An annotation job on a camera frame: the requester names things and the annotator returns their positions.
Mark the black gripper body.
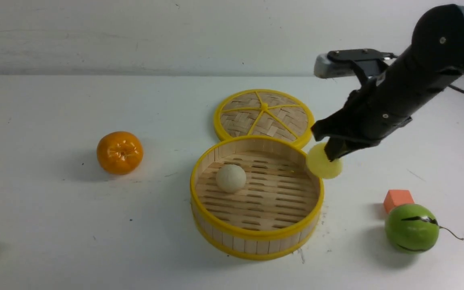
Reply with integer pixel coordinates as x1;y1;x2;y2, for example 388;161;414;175
340;74;413;146

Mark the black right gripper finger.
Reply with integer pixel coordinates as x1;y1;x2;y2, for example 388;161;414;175
324;137;381;162

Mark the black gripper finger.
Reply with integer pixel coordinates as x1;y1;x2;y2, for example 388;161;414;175
311;108;355;142

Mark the yellow toy bun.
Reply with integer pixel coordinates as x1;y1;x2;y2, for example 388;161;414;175
306;143;343;179

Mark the white toy bun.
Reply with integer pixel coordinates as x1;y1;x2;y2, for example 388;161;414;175
215;164;247;193

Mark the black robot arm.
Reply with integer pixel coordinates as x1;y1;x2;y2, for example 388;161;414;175
311;4;464;161

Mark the woven bamboo steamer lid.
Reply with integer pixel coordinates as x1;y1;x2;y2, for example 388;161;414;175
212;89;315;149

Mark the bamboo steamer tray yellow rim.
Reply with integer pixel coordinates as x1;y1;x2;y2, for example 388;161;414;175
190;136;325;260

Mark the orange foam cube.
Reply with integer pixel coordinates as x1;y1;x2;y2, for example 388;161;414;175
383;189;414;213

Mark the green toy watermelon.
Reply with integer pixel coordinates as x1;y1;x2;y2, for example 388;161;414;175
384;203;464;255

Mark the orange toy tangerine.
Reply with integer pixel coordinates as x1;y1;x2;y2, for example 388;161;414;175
96;131;144;175

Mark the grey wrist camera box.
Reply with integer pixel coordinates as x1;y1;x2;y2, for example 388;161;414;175
314;48;398;85

